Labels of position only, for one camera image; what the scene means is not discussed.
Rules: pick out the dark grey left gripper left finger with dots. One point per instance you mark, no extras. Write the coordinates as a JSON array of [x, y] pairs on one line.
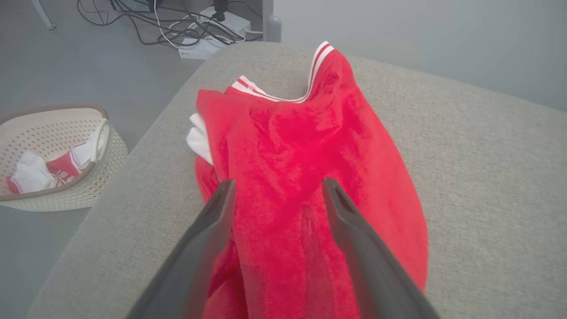
[[186, 266]]

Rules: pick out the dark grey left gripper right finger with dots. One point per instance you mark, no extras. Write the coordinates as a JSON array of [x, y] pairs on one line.
[[372, 266]]

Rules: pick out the red white basketball jersey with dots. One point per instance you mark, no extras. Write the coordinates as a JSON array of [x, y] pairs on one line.
[[288, 155]]

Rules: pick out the small red white garment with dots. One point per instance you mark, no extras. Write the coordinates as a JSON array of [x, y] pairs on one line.
[[31, 175]]

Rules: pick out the cream perforated laundry basket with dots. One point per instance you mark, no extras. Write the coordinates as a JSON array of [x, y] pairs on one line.
[[44, 128]]

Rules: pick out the wide white partition panel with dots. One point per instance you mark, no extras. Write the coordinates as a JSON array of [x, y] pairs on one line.
[[398, 35]]

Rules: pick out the black plug adapter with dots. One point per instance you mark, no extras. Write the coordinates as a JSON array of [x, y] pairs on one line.
[[219, 9]]

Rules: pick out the white desk leg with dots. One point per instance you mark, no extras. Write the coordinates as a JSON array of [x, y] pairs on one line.
[[42, 13]]

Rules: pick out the grey partition edge post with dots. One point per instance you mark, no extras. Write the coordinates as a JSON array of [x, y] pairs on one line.
[[271, 26]]

